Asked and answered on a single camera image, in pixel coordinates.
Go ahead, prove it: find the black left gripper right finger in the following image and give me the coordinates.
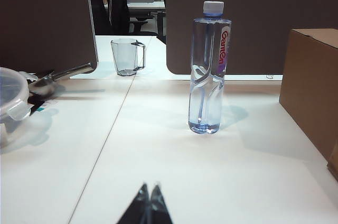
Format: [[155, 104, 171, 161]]
[[149, 181, 174, 224]]

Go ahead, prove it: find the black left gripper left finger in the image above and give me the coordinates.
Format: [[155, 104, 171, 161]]
[[116, 183, 150, 224]]

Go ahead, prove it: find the clear Ganten water bottle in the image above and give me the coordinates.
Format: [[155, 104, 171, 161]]
[[188, 1, 233, 135]]

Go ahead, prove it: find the black printed package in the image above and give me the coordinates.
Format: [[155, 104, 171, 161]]
[[26, 90, 61, 117]]

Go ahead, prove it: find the chrome metal rod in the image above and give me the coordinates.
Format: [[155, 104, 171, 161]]
[[27, 62, 92, 96]]

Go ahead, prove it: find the clear lidded plastic container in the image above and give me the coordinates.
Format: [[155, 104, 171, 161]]
[[0, 67, 31, 148]]

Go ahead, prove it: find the black office chair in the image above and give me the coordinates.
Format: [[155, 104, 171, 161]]
[[128, 15, 158, 36]]

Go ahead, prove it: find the brown cardboard box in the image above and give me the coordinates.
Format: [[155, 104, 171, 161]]
[[279, 27, 338, 182]]

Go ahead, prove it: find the white background desk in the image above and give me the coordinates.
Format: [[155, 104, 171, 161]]
[[126, 1, 166, 36]]

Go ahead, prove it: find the black hanging jacket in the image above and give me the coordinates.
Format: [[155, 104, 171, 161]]
[[106, 0, 131, 35]]

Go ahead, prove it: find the wide brown desk partition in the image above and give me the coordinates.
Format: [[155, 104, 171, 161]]
[[165, 0, 338, 76]]

